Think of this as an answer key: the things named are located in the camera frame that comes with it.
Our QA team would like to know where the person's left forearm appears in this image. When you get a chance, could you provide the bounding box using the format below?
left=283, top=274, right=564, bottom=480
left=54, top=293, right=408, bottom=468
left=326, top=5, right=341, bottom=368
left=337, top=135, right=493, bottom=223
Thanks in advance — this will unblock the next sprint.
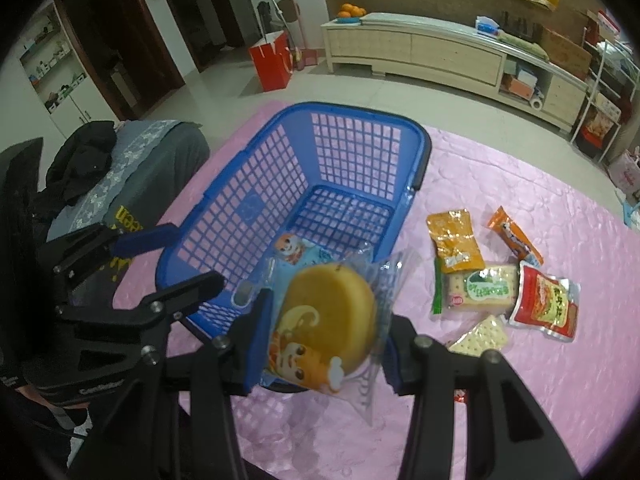
left=0, top=385, right=96, bottom=480

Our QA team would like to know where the beige long cabinet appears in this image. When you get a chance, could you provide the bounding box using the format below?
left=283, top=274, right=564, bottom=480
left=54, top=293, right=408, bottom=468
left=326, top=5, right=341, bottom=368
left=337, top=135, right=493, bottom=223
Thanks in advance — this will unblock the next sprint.
left=320, top=11, right=591, bottom=136

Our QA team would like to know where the white shelf cupboard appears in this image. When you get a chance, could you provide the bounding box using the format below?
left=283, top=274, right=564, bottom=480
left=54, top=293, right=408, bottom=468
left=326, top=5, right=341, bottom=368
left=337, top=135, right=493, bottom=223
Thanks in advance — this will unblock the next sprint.
left=19, top=2, right=118, bottom=141

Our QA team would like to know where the orange snack stick packet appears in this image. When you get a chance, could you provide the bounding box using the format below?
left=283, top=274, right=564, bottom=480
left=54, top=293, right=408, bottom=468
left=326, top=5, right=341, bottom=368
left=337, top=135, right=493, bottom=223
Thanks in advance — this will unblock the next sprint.
left=487, top=206, right=545, bottom=267

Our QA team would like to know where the leaning broom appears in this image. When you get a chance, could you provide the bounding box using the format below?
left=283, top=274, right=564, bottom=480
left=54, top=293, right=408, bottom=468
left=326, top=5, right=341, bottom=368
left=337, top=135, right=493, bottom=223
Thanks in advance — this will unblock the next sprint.
left=269, top=0, right=307, bottom=72

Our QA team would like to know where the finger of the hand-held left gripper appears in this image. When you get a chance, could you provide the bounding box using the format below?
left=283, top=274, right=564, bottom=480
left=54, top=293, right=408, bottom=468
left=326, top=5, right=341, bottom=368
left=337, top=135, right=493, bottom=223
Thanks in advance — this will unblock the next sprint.
left=52, top=224, right=177, bottom=291
left=55, top=271, right=226, bottom=367

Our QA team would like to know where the white metal rack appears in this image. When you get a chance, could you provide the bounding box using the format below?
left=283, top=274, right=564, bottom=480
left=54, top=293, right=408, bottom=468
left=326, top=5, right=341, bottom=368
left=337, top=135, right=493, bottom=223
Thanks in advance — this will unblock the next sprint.
left=570, top=10, right=640, bottom=161

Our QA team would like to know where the green folded cloth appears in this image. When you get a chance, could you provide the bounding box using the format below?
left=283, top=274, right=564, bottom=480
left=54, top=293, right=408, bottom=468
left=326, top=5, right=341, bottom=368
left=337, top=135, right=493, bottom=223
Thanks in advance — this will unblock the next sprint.
left=500, top=30, right=546, bottom=58

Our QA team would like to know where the dark cloth with yellow print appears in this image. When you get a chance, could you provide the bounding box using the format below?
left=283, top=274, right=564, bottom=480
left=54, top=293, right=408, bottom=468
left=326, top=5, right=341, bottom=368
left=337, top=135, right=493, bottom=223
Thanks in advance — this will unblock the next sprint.
left=102, top=201, right=147, bottom=281

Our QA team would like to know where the blue plastic basket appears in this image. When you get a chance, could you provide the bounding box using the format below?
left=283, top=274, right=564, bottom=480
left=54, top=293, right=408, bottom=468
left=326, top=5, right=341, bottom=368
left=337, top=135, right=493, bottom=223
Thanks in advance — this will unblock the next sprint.
left=154, top=101, right=433, bottom=395

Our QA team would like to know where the round cake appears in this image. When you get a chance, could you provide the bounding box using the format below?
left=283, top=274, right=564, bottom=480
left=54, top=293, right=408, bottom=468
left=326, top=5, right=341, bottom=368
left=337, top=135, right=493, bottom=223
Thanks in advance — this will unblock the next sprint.
left=260, top=247, right=423, bottom=428

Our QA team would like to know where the pale blue cartoon snack packet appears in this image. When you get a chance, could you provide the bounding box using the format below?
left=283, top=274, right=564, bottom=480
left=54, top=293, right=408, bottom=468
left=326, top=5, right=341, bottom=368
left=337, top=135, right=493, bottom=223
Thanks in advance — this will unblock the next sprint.
left=232, top=232, right=351, bottom=311

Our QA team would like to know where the red snack packet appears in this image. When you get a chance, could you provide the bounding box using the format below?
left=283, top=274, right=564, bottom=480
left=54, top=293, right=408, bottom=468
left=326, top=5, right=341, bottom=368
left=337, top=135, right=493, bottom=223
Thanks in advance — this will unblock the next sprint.
left=507, top=260, right=582, bottom=343

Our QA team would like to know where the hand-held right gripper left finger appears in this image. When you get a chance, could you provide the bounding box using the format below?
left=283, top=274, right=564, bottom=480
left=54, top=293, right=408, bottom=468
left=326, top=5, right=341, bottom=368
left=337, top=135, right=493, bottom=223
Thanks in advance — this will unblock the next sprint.
left=67, top=287, right=276, bottom=480

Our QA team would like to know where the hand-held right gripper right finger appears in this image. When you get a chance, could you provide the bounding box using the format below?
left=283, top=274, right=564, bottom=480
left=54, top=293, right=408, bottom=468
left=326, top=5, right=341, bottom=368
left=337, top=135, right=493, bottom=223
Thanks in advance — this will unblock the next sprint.
left=382, top=315, right=583, bottom=480

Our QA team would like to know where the black jacket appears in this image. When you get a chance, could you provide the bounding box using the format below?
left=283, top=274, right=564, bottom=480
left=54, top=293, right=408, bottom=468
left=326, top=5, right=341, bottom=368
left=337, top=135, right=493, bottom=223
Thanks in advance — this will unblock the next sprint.
left=45, top=121, right=118, bottom=206

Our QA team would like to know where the green label cracker packet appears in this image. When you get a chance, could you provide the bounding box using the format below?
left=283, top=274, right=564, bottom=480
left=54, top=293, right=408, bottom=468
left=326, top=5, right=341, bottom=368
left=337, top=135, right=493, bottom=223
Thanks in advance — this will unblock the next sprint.
left=431, top=257, right=521, bottom=316

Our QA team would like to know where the pink bag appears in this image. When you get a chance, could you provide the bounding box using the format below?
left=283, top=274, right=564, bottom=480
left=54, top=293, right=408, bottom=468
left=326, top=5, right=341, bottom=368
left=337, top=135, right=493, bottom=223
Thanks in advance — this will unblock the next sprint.
left=607, top=152, right=640, bottom=191

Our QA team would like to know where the blue and white tissue box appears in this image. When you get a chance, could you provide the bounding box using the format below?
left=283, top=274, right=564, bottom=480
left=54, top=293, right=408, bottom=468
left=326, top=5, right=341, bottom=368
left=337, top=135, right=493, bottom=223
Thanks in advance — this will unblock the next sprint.
left=475, top=15, right=503, bottom=37

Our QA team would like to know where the pink quilted blanket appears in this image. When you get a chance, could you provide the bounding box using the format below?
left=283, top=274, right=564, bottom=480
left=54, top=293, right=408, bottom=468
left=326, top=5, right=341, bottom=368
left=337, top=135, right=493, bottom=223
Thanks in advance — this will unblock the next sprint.
left=112, top=100, right=640, bottom=480

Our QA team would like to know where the red printed box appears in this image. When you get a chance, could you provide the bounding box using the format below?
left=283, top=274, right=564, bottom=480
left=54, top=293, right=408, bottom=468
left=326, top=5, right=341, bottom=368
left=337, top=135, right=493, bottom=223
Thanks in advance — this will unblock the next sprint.
left=580, top=105, right=621, bottom=156

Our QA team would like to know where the clear cracker packet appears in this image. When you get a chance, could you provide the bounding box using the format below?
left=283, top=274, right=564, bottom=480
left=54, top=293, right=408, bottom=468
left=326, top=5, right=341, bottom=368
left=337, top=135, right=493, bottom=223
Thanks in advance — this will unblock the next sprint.
left=446, top=314, right=512, bottom=358

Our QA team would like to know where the brown cardboard box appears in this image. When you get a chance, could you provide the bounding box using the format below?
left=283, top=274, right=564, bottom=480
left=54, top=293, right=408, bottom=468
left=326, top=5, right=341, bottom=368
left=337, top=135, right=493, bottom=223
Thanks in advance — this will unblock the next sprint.
left=542, top=27, right=593, bottom=81

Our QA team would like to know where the yellow-orange snack packet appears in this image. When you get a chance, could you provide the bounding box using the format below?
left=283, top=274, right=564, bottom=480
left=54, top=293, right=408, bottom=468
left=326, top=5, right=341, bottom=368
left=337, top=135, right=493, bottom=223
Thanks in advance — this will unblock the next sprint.
left=426, top=209, right=486, bottom=275

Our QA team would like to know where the dark wooden door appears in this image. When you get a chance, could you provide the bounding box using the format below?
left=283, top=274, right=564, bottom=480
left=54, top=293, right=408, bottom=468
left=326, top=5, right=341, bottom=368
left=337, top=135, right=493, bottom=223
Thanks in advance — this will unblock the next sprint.
left=150, top=0, right=246, bottom=73
left=52, top=0, right=187, bottom=123

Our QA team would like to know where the red paper bag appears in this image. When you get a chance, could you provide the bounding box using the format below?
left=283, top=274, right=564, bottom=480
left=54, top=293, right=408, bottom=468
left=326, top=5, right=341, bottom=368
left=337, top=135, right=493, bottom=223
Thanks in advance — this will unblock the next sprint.
left=248, top=30, right=294, bottom=92

